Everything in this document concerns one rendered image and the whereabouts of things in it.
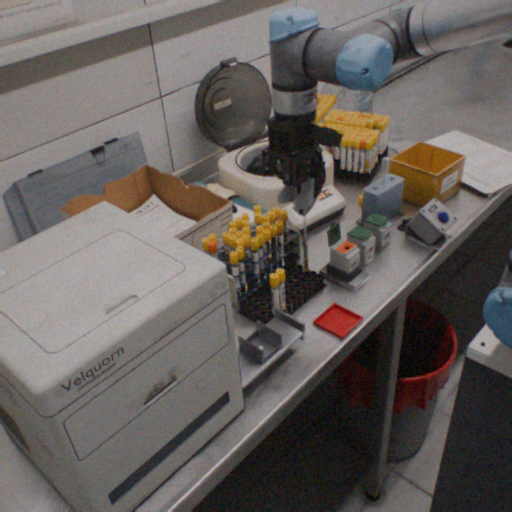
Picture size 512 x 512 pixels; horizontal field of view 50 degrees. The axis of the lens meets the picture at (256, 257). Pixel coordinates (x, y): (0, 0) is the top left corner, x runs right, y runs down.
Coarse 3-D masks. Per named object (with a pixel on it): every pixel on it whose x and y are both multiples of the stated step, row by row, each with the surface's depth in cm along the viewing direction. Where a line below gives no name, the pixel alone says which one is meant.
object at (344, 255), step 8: (344, 240) 112; (336, 248) 110; (344, 248) 110; (352, 248) 110; (336, 256) 111; (344, 256) 109; (352, 256) 109; (336, 264) 112; (344, 264) 110; (352, 264) 111
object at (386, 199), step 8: (392, 176) 128; (376, 184) 125; (384, 184) 125; (392, 184) 125; (400, 184) 126; (368, 192) 123; (376, 192) 122; (384, 192) 123; (392, 192) 125; (400, 192) 128; (368, 200) 124; (376, 200) 122; (384, 200) 125; (392, 200) 127; (400, 200) 129; (368, 208) 125; (376, 208) 124; (384, 208) 126; (392, 208) 128; (400, 208) 131; (368, 216) 126; (384, 216) 127; (392, 216) 130; (400, 216) 130; (360, 224) 130; (392, 224) 129
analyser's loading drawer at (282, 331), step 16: (256, 320) 96; (272, 320) 100; (288, 320) 98; (240, 336) 93; (256, 336) 97; (272, 336) 94; (288, 336) 97; (304, 336) 98; (240, 352) 94; (256, 352) 91; (272, 352) 92; (256, 368) 91
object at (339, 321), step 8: (336, 304) 107; (328, 312) 106; (336, 312) 106; (344, 312) 106; (352, 312) 105; (320, 320) 105; (328, 320) 105; (336, 320) 105; (344, 320) 104; (352, 320) 104; (360, 320) 103; (328, 328) 102; (336, 328) 103; (344, 328) 103; (352, 328) 102; (336, 336) 101; (344, 336) 101
